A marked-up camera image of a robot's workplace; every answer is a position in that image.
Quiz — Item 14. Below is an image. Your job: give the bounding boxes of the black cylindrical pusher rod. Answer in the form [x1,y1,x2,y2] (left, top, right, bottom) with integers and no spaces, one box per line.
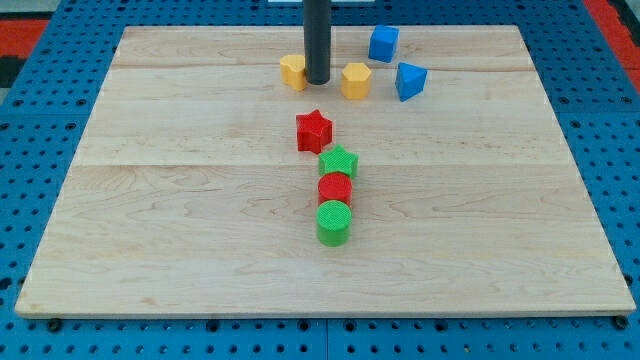
[303,0,331,85]

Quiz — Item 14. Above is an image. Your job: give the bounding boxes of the yellow heart block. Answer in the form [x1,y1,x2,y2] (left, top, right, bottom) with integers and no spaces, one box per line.
[279,54,307,91]

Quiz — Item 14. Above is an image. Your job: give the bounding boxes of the blue cube block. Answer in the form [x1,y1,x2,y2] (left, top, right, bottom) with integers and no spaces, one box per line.
[368,25,399,63]

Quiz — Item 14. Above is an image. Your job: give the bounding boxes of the yellow hexagon block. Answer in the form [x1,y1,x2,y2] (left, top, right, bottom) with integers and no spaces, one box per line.
[341,62,372,100]

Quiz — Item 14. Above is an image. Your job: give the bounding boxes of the blue triangle block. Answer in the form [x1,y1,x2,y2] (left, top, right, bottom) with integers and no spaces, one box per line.
[395,62,428,102]

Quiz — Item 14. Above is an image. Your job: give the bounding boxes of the red star block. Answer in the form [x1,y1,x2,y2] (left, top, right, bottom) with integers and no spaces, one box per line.
[296,109,333,154]

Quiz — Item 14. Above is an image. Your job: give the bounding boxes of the green star block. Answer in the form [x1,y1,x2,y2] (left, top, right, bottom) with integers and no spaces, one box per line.
[318,144,359,178]

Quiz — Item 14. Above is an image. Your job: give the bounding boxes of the red cylinder block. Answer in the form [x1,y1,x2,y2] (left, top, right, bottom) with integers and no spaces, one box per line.
[317,172,353,206]

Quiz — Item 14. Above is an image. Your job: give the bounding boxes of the light wooden board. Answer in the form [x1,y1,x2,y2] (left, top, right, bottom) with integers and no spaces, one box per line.
[15,25,636,319]

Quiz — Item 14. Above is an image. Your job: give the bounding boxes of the green cylinder block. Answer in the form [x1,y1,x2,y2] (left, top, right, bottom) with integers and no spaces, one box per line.
[316,200,352,247]

